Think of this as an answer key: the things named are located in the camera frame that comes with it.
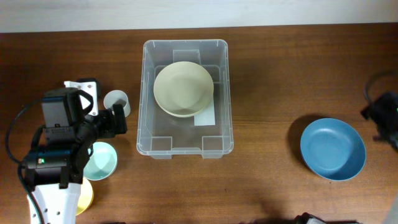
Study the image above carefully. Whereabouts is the blue bowl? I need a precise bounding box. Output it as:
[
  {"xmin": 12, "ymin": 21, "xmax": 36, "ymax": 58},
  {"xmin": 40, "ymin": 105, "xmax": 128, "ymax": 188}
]
[{"xmin": 300, "ymin": 118, "xmax": 367, "ymax": 181}]

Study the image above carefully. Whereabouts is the beige bowl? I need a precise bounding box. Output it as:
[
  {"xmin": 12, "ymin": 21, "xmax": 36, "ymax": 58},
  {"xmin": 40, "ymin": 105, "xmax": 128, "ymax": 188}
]
[
  {"xmin": 162, "ymin": 107, "xmax": 206, "ymax": 118},
  {"xmin": 154, "ymin": 62, "xmax": 214, "ymax": 111}
]

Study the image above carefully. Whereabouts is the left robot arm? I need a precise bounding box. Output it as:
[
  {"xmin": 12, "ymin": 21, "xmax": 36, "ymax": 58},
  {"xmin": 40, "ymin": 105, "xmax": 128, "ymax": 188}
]
[{"xmin": 19, "ymin": 103, "xmax": 127, "ymax": 223}]

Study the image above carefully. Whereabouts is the grey cup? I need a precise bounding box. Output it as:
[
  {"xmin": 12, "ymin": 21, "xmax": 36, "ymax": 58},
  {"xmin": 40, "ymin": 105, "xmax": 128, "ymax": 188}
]
[{"xmin": 103, "ymin": 90, "xmax": 131, "ymax": 117}]

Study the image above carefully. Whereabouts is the mint green bowl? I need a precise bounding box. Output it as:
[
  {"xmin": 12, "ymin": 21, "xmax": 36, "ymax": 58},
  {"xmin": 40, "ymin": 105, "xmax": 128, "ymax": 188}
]
[{"xmin": 83, "ymin": 142, "xmax": 118, "ymax": 180}]

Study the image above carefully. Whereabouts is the clear plastic storage bin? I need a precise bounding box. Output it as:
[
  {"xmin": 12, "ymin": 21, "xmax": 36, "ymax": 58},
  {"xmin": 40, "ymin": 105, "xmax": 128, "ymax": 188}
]
[{"xmin": 137, "ymin": 39, "xmax": 234, "ymax": 159}]

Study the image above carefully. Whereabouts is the yellow bowl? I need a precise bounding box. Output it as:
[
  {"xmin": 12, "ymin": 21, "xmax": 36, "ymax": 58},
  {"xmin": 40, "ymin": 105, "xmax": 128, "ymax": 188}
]
[{"xmin": 76, "ymin": 177, "xmax": 94, "ymax": 215}]

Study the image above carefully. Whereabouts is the white label in bin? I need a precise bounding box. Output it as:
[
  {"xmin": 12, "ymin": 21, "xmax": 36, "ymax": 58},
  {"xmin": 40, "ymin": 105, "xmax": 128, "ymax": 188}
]
[{"xmin": 194, "ymin": 98, "xmax": 215, "ymax": 126}]

